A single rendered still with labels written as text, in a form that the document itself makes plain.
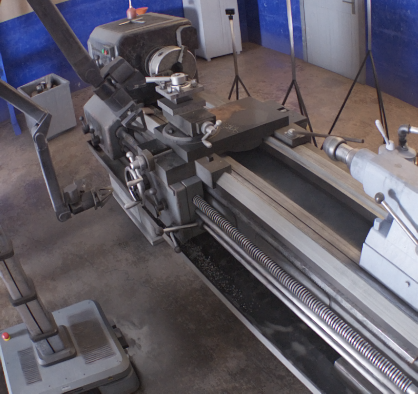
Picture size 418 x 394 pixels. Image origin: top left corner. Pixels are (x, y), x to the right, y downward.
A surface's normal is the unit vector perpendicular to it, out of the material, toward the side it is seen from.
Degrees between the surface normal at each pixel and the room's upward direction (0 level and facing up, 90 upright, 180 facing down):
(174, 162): 0
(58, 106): 90
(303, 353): 0
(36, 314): 90
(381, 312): 36
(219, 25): 90
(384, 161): 0
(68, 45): 91
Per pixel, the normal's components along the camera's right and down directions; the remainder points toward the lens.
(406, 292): -0.85, 0.37
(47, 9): 0.50, 0.43
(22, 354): -0.10, -0.82
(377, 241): -0.80, -0.07
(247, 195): -0.58, -0.45
